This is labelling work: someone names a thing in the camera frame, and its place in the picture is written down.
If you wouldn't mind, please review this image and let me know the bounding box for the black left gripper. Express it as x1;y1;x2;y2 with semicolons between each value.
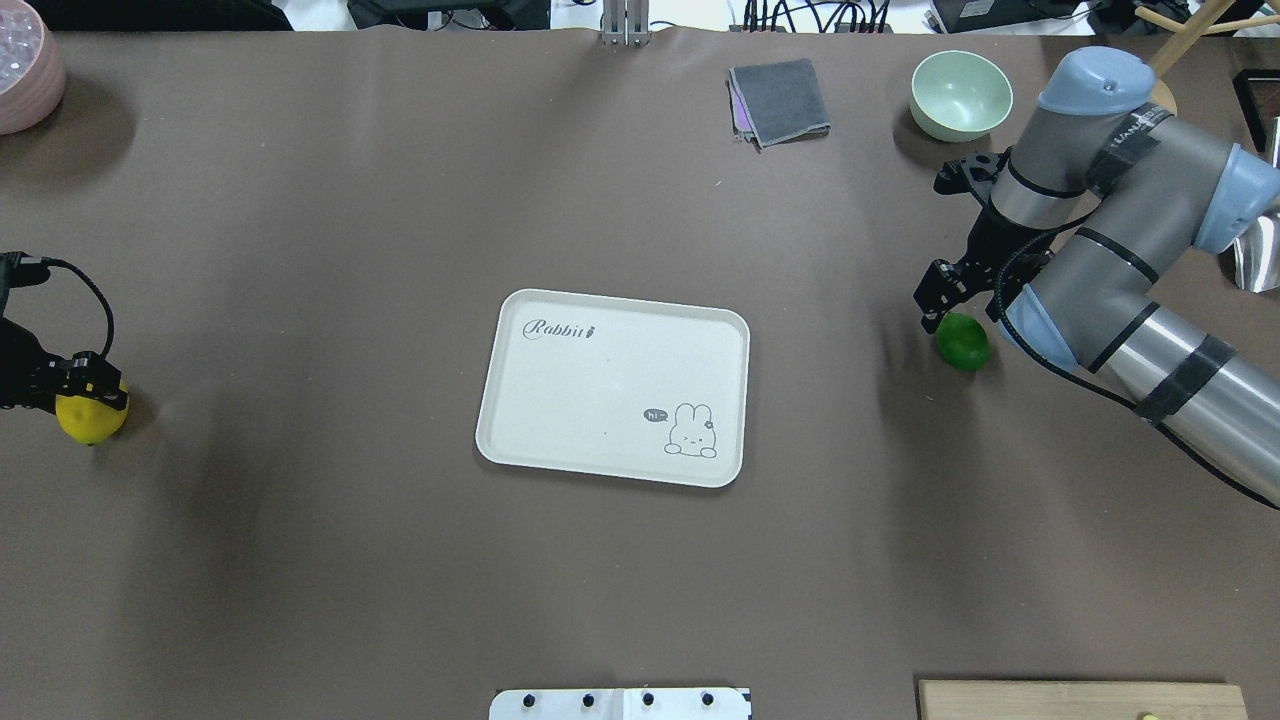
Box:
1;319;129;411

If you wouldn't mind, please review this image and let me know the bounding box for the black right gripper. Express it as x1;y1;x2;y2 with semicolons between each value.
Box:
911;205;1051;333

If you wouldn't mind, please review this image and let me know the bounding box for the yellow lemon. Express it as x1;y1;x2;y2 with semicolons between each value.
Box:
54;395;129;446

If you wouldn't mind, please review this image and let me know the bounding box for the green lime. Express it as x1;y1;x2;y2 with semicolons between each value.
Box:
934;311;991;372

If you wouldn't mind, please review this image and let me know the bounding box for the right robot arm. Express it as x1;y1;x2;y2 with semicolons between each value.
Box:
913;46;1279;507

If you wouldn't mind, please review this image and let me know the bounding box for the cream rabbit tray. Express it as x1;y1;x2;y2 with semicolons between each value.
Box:
475;288;751;489

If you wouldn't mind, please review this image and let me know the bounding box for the mint green bowl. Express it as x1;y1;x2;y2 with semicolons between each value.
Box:
909;50;1014;143

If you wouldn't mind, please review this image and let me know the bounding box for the grey folded cloth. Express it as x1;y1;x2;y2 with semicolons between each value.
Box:
727;58;831;149

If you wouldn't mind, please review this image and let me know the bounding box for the wooden mug tree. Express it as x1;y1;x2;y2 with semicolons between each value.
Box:
1135;1;1279;114

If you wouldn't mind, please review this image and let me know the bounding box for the metal scoop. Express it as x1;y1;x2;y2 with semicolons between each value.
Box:
1230;115;1280;293

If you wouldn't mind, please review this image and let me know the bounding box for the pink bowl with ice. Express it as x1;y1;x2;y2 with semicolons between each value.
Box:
1;1;67;136

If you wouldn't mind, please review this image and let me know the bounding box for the wooden cutting board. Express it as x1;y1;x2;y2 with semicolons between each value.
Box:
918;679;1249;719

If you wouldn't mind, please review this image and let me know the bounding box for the aluminium frame post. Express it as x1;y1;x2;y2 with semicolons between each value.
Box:
600;0;652;47

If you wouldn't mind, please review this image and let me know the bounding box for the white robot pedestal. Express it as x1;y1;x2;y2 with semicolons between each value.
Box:
488;685;753;719

